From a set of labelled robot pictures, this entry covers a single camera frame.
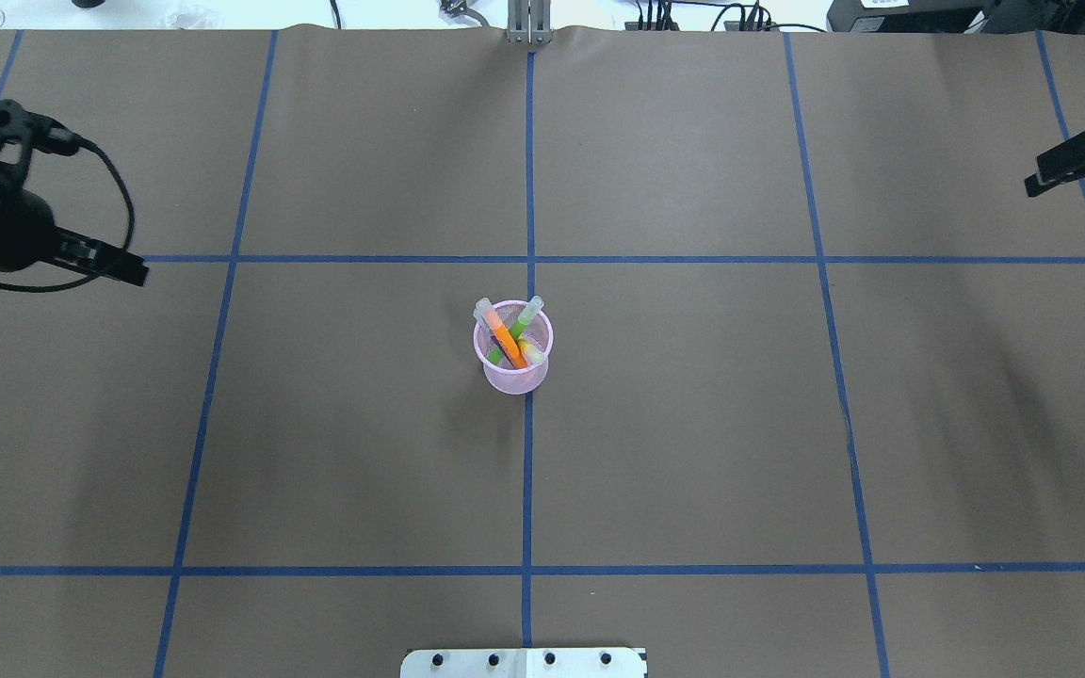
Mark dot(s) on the yellow highlighter pen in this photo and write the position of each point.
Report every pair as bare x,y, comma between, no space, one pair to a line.
533,355

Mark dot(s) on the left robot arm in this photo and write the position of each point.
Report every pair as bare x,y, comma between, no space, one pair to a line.
29,235

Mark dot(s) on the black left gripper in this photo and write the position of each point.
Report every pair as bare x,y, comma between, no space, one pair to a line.
23,231

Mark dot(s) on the aluminium frame post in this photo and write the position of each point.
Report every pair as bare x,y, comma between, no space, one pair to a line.
529,22

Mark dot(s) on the orange highlighter pen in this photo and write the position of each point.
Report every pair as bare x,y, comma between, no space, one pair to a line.
503,334

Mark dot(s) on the purple highlighter pen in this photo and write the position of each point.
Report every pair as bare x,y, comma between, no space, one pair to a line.
495,347

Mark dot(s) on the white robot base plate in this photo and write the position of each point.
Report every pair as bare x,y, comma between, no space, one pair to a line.
526,662

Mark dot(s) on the green highlighter pen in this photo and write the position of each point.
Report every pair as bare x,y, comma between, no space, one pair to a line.
516,329

